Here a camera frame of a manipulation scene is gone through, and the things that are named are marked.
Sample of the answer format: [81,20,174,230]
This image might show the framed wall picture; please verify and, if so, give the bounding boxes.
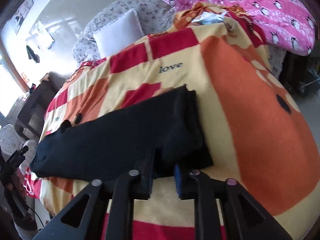
[12,0,34,34]

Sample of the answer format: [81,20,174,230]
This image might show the dark wooden desk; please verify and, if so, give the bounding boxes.
[15,72,59,140]

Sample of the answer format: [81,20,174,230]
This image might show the floral quilt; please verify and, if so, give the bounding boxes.
[72,0,175,63]

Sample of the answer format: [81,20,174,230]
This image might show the black pants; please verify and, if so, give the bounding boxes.
[30,84,215,182]

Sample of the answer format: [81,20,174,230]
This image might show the left hand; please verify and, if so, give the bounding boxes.
[6,173,26,203]

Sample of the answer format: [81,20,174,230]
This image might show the white chair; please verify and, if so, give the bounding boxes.
[0,124,25,160]

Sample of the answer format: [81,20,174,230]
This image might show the orange yellow red blanket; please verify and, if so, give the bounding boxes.
[24,2,319,239]

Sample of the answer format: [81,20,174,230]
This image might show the white square pillow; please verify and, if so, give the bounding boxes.
[93,9,144,58]

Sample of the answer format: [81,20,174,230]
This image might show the wall calendar poster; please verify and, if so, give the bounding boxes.
[31,20,55,50]

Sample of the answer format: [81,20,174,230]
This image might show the dark hanging cloth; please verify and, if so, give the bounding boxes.
[26,45,40,63]

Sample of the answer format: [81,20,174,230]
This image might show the pink penguin quilt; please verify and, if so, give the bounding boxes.
[162,0,316,56]

